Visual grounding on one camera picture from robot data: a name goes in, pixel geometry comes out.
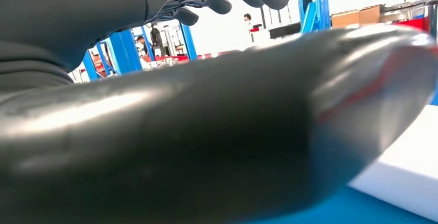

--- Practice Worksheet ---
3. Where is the person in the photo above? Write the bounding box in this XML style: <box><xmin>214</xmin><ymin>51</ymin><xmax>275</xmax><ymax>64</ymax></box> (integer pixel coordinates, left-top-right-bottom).
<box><xmin>243</xmin><ymin>12</ymin><xmax>256</xmax><ymax>34</ymax></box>
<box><xmin>135</xmin><ymin>36</ymin><xmax>150</xmax><ymax>61</ymax></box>

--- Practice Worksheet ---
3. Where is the red barrier belt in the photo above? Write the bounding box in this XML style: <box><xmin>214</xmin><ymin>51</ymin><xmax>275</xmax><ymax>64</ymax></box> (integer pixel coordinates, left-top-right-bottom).
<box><xmin>147</xmin><ymin>17</ymin><xmax>430</xmax><ymax>63</ymax></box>

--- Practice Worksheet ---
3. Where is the black case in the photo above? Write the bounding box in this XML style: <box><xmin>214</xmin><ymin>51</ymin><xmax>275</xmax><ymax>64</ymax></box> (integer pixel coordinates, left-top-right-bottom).
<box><xmin>268</xmin><ymin>21</ymin><xmax>303</xmax><ymax>40</ymax></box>

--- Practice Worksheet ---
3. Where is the cardboard box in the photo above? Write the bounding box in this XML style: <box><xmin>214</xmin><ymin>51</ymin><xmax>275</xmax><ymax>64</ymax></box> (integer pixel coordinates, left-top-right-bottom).
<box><xmin>331</xmin><ymin>9</ymin><xmax>361</xmax><ymax>29</ymax></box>
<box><xmin>359</xmin><ymin>4</ymin><xmax>382</xmax><ymax>25</ymax></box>

